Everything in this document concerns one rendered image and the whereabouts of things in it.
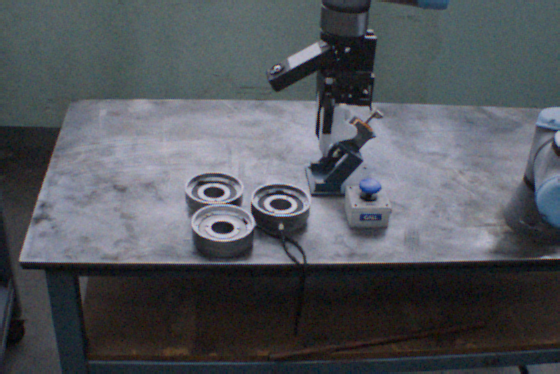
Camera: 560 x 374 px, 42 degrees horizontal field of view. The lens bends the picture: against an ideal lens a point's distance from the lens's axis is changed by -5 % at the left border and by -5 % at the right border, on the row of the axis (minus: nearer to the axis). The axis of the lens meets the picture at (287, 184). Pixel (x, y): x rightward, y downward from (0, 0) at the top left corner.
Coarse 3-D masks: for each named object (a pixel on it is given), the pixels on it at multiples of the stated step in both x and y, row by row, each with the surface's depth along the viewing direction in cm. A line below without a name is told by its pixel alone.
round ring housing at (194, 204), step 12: (192, 180) 139; (204, 180) 140; (228, 180) 141; (240, 180) 139; (204, 192) 138; (216, 192) 139; (228, 192) 137; (240, 192) 136; (192, 204) 134; (204, 204) 132; (240, 204) 136
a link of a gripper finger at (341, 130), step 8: (320, 112) 123; (336, 112) 122; (344, 112) 122; (320, 120) 123; (336, 120) 122; (344, 120) 122; (320, 128) 123; (336, 128) 123; (344, 128) 123; (352, 128) 123; (320, 136) 123; (328, 136) 122; (336, 136) 123; (344, 136) 124; (352, 136) 124; (320, 144) 124; (328, 144) 124
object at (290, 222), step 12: (264, 192) 138; (288, 192) 139; (300, 192) 138; (252, 204) 133; (264, 204) 135; (276, 204) 138; (288, 204) 137; (264, 216) 131; (276, 216) 130; (288, 216) 130; (300, 216) 132; (276, 228) 132; (288, 228) 132
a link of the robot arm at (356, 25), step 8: (328, 16) 113; (336, 16) 112; (344, 16) 112; (352, 16) 112; (360, 16) 113; (368, 16) 115; (320, 24) 116; (328, 24) 114; (336, 24) 113; (344, 24) 113; (352, 24) 113; (360, 24) 113; (368, 24) 116; (328, 32) 114; (336, 32) 114; (344, 32) 113; (352, 32) 114; (360, 32) 114
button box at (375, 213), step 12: (348, 192) 137; (360, 192) 137; (384, 192) 138; (348, 204) 137; (360, 204) 134; (372, 204) 134; (384, 204) 135; (348, 216) 137; (360, 216) 134; (372, 216) 134; (384, 216) 135
